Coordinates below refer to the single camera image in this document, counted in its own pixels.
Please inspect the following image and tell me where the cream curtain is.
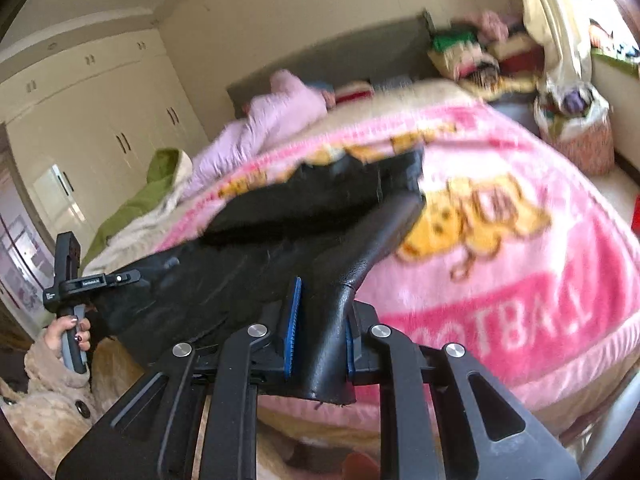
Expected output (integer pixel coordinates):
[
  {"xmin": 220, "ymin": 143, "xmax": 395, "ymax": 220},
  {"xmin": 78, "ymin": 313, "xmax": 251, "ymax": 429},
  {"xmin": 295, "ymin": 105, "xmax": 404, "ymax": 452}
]
[{"xmin": 510, "ymin": 0, "xmax": 596, "ymax": 91}]

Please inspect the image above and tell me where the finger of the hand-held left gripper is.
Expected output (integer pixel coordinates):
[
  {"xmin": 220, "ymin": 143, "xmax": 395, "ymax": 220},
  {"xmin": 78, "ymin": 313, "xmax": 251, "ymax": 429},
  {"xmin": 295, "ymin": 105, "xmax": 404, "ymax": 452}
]
[{"xmin": 104, "ymin": 269, "xmax": 143, "ymax": 287}]

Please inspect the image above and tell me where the person's left hand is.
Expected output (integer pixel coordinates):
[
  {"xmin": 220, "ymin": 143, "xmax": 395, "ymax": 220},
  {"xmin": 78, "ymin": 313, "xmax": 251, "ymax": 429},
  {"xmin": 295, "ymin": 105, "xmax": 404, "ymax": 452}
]
[{"xmin": 44, "ymin": 309, "xmax": 93, "ymax": 356}]

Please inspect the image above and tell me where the bright window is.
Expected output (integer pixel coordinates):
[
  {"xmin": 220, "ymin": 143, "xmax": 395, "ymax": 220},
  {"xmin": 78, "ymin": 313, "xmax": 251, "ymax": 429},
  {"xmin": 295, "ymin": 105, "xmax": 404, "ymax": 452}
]
[{"xmin": 580, "ymin": 0, "xmax": 640, "ymax": 66}]

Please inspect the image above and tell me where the red striped cloth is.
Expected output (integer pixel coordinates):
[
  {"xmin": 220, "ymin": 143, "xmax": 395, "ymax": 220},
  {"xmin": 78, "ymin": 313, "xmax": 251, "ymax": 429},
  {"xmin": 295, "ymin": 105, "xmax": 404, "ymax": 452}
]
[{"xmin": 332, "ymin": 82, "xmax": 376, "ymax": 107}]

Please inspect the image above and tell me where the black leather jacket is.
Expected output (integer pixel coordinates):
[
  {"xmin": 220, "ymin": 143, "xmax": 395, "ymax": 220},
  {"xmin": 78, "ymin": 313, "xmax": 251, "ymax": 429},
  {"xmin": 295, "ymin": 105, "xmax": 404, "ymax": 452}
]
[{"xmin": 92, "ymin": 147, "xmax": 428, "ymax": 406}]

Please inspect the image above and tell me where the pink cartoon printed blanket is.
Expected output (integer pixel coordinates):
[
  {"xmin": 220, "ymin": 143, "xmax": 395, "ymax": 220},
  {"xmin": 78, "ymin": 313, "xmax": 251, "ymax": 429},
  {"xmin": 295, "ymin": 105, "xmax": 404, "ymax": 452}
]
[{"xmin": 160, "ymin": 97, "xmax": 640, "ymax": 431}]

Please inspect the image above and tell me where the glass door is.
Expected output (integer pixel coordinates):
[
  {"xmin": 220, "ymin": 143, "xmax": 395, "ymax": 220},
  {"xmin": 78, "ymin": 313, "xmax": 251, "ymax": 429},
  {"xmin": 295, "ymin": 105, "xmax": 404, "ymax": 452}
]
[{"xmin": 0, "ymin": 160, "xmax": 58, "ymax": 331}]

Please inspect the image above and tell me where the cream wardrobe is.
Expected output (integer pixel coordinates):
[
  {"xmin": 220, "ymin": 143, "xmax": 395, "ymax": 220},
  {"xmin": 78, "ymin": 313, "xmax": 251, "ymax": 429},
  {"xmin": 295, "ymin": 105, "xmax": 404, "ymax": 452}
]
[{"xmin": 0, "ymin": 7, "xmax": 211, "ymax": 261}]

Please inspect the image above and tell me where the grey headboard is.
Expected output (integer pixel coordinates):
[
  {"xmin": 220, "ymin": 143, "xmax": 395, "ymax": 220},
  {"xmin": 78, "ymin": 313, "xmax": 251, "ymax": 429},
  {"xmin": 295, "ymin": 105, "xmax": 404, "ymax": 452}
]
[{"xmin": 226, "ymin": 10, "xmax": 436, "ymax": 111}]

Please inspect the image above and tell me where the floral fabric bag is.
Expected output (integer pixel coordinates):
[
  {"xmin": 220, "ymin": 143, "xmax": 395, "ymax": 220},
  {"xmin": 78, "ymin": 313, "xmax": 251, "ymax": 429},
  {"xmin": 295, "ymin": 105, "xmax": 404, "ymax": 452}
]
[{"xmin": 532, "ymin": 82, "xmax": 616, "ymax": 177}]

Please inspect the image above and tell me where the pale pink puffer coat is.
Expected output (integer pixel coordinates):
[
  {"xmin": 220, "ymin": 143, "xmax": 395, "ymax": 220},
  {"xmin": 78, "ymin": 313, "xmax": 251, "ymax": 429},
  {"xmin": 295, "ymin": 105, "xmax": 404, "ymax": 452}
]
[{"xmin": 187, "ymin": 69, "xmax": 333, "ymax": 196}]

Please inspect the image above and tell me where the pile of folded clothes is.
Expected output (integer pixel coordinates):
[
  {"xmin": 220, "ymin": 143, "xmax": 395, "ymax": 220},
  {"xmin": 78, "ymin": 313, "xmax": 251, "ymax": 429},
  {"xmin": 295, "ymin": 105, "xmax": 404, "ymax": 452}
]
[{"xmin": 427, "ymin": 10, "xmax": 548, "ymax": 98}]

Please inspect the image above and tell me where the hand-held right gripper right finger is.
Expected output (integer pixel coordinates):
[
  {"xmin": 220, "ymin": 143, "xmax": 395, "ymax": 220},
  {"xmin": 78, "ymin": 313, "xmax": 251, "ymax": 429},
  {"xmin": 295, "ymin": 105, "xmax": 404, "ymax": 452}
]
[{"xmin": 344, "ymin": 301, "xmax": 583, "ymax": 480}]

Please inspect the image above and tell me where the green and white blanket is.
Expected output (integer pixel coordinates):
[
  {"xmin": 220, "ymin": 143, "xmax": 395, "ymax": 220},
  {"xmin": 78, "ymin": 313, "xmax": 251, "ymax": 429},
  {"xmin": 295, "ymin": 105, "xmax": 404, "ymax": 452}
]
[{"xmin": 80, "ymin": 147, "xmax": 196, "ymax": 273}]

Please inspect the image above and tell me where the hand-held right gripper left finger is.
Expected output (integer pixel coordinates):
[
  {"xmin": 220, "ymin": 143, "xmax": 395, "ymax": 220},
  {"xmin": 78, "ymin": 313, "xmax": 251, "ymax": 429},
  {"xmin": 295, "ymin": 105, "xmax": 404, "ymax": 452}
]
[{"xmin": 55, "ymin": 276, "xmax": 303, "ymax": 480}]

